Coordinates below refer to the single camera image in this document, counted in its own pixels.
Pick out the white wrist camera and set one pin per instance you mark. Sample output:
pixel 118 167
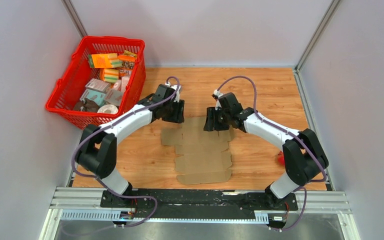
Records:
pixel 177 90
pixel 216 95

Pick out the orange box in basket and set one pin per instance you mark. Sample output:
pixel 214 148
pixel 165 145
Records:
pixel 104 60

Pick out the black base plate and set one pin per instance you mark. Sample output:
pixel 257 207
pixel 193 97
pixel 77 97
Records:
pixel 202 204

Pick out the red plastic basket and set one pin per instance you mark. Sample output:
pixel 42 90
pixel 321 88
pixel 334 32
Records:
pixel 69 88

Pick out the white tape roll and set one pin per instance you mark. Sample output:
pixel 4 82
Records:
pixel 108 109

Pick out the grey pink box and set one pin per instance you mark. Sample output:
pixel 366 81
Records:
pixel 114 97

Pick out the teal patterned box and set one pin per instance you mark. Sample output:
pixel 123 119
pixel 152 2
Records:
pixel 93 95

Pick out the striped sponge pack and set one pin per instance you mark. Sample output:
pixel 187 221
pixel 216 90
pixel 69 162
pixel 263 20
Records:
pixel 109 75

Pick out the brown cardboard box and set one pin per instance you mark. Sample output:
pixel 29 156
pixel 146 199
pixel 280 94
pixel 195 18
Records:
pixel 203 157

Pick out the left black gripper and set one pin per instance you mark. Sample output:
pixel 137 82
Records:
pixel 178 117

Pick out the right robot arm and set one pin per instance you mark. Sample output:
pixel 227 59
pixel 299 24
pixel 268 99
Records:
pixel 304 157

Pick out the red apple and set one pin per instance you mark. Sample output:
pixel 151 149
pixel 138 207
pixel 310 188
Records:
pixel 280 158

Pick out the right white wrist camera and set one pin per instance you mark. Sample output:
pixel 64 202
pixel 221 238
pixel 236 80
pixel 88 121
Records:
pixel 216 95

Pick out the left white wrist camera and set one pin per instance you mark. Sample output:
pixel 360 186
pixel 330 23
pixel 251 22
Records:
pixel 177 90

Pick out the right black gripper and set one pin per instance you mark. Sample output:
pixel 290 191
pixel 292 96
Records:
pixel 211 124

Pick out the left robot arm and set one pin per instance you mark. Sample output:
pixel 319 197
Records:
pixel 97 149

